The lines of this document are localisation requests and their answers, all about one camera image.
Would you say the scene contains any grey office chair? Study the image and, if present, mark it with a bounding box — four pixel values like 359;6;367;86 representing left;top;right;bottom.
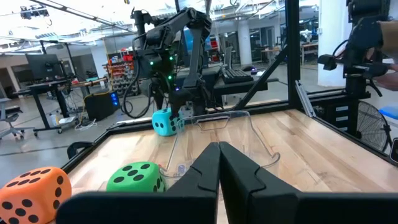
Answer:
0;82;35;141

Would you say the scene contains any black computer monitor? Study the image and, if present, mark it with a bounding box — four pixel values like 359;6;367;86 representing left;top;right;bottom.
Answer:
25;54;63;81

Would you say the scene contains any white building column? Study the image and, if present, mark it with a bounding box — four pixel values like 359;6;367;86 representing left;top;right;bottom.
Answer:
238;20;252;66
317;0;352;88

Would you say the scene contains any clear plastic bin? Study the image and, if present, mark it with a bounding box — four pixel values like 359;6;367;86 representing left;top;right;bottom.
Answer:
159;110;281;187

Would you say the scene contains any black table frame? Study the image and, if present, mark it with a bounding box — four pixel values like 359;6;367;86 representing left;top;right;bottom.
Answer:
61;98;398;174

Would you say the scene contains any black keyboard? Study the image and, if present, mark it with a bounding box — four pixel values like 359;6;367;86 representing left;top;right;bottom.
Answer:
221;67;254;85

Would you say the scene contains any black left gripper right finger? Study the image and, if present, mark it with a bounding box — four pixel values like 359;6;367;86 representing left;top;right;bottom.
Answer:
219;141;398;224

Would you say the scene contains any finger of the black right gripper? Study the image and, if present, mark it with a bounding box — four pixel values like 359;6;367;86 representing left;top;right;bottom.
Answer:
154;92;165;110
170;89;187;119

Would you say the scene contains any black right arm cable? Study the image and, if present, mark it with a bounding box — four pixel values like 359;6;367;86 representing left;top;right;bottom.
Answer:
120;32;155;119

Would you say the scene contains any large orange foam die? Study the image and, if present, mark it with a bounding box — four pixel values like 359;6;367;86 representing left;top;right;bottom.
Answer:
0;166;73;224

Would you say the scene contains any large green foam die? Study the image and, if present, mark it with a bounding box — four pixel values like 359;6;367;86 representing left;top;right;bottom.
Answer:
106;161;167;193

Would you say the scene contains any black floor fan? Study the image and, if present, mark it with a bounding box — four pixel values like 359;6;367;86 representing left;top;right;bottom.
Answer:
356;100;393;153

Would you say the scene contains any silver aluminium extrusion bar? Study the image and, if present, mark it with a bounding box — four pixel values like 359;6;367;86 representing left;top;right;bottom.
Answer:
294;80;317;118

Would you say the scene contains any black work table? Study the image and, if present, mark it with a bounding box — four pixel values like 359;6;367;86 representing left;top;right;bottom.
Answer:
175;63;280;106

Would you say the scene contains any black drawer cabinet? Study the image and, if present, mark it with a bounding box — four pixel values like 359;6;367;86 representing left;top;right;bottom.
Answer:
323;101;358;134

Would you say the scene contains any large cyan foam die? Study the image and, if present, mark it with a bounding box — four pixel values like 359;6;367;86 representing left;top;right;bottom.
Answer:
151;107;185;137

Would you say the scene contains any black diagonal frame brace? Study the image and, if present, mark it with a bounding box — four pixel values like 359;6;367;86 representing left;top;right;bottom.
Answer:
234;46;289;110

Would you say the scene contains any black computer tower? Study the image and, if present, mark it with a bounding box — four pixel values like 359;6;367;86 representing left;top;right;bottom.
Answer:
83;90;121;122

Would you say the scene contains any shelf with red bins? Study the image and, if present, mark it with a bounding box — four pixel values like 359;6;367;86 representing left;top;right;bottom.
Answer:
104;51;141;97

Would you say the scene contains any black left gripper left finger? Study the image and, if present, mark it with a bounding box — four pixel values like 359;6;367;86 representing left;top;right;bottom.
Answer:
55;142;221;224

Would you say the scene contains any black vertical frame post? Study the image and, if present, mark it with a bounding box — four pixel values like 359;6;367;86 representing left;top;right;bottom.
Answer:
285;0;301;110

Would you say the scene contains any person's hand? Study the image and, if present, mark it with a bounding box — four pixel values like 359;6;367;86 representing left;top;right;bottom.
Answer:
374;63;398;91

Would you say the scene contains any black standing desk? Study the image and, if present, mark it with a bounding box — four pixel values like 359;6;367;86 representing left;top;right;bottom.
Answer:
14;76;109;138

